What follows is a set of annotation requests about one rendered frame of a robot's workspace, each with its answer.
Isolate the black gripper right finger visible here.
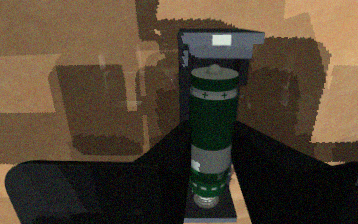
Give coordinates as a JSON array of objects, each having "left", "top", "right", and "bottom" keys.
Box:
[{"left": 231, "top": 121, "right": 358, "bottom": 224}]

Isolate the green and white battery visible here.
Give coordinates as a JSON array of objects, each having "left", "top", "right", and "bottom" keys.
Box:
[{"left": 189, "top": 64, "right": 239, "bottom": 198}]

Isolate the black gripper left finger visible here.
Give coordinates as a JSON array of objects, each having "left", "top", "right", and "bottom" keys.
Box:
[{"left": 5, "top": 121, "right": 192, "bottom": 224}]

